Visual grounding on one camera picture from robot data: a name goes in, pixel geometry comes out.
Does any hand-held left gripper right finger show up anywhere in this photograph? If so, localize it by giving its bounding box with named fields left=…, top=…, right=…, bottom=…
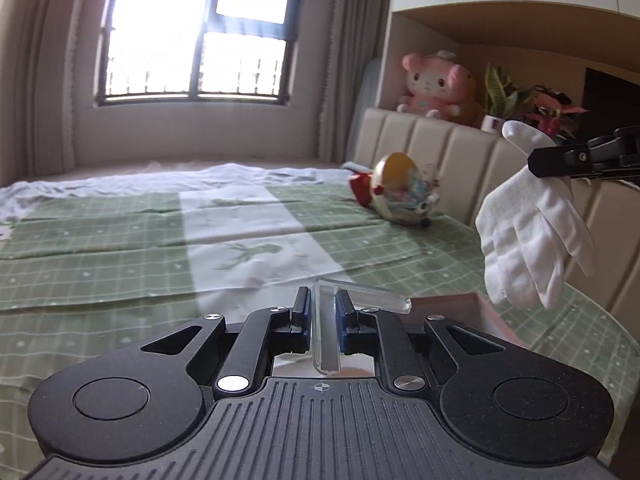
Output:
left=336, top=290, right=506, bottom=402

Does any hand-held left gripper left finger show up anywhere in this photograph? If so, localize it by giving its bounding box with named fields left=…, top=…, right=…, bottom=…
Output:
left=136, top=287, right=313, bottom=402

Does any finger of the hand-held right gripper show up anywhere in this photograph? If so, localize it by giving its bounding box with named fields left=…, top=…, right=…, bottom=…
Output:
left=527, top=126, right=640, bottom=182

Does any clear plastic lid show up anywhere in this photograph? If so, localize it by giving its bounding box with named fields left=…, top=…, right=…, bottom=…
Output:
left=312, top=276, right=413, bottom=378

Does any white cotton glove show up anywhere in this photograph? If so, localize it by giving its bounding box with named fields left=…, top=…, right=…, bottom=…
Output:
left=475, top=120, right=598, bottom=310

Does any pink storage box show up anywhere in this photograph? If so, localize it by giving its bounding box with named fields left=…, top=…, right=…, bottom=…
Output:
left=345, top=292, right=532, bottom=378

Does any red-leaf potted plant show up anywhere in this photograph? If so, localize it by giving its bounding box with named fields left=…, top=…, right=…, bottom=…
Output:
left=525, top=85, right=585, bottom=143

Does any green plant in white pot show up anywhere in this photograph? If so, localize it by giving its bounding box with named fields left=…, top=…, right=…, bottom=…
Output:
left=481, top=62, right=535, bottom=134

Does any beige padded headboard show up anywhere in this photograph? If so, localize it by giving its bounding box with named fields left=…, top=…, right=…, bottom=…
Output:
left=345, top=107, right=640, bottom=322

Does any pink plush toy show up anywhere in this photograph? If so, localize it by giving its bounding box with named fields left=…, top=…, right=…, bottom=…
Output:
left=396, top=50, right=465, bottom=121

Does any gold and red egg toy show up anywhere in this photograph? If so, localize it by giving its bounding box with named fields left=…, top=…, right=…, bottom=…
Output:
left=349, top=152, right=445, bottom=227

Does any grey curtain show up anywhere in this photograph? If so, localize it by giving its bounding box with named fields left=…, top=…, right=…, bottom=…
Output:
left=290, top=0, right=397, bottom=161
left=0, top=0, right=126, bottom=190

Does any dark-framed window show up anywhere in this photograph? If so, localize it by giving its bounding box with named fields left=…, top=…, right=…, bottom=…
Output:
left=95, top=0, right=308, bottom=108

